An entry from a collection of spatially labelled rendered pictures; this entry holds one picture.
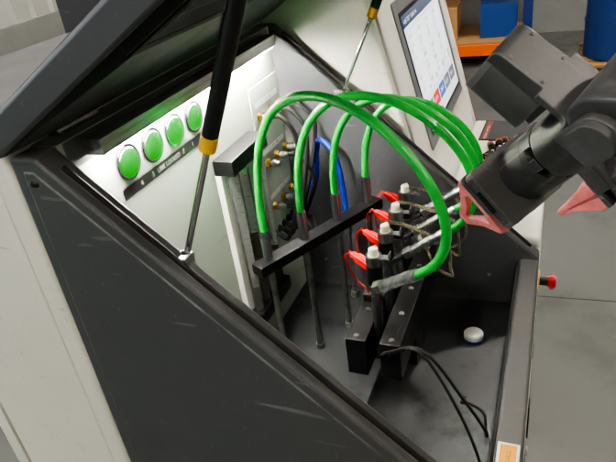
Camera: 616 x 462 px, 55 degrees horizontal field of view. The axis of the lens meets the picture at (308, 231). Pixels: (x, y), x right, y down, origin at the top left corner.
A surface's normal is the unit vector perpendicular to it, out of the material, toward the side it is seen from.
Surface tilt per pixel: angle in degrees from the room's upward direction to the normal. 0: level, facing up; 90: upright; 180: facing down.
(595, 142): 117
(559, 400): 0
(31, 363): 90
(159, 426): 90
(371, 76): 90
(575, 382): 0
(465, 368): 0
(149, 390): 90
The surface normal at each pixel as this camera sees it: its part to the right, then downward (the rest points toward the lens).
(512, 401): -0.12, -0.86
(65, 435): -0.35, 0.50
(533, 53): 0.02, -0.23
